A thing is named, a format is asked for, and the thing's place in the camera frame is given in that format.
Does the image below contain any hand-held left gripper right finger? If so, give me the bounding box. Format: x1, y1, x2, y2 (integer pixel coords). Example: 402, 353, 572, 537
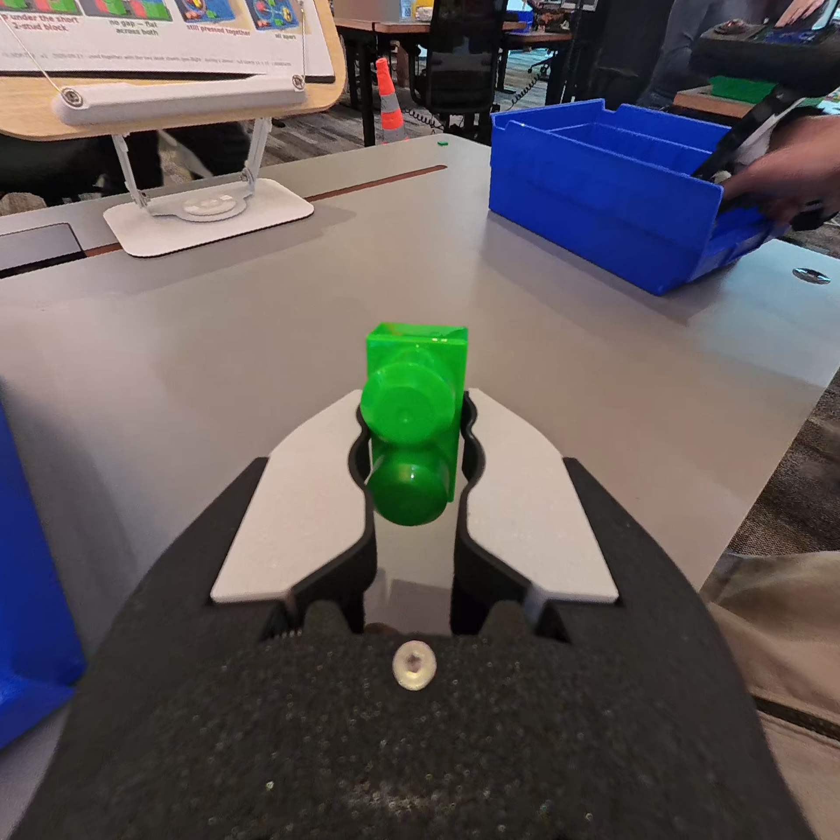
453, 389, 620, 605

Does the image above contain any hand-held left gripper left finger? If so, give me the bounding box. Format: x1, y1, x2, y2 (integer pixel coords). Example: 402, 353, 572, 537
210, 390, 379, 605

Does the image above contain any green two-stud toy block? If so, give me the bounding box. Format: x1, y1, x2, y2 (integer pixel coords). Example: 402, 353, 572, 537
359, 322, 471, 526

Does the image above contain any blue plastic bin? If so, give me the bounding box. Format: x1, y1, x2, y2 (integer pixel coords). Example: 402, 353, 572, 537
0, 401, 86, 752
489, 99, 775, 296

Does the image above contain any person's right hand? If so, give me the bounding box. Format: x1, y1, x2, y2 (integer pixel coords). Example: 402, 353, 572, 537
722, 116, 840, 224

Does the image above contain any black office chair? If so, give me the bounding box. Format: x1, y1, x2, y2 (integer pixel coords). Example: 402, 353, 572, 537
420, 0, 513, 126

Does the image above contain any white book stand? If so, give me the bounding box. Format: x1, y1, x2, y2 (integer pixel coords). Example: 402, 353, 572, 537
53, 73, 316, 258

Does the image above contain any black flat panel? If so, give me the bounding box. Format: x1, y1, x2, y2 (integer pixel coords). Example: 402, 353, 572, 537
0, 224, 86, 277

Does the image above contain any orange traffic cone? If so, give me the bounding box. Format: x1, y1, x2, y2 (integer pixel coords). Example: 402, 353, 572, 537
376, 57, 408, 143

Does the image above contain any printed instruction sheet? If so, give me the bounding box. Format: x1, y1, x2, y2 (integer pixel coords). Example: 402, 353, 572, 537
0, 0, 336, 80

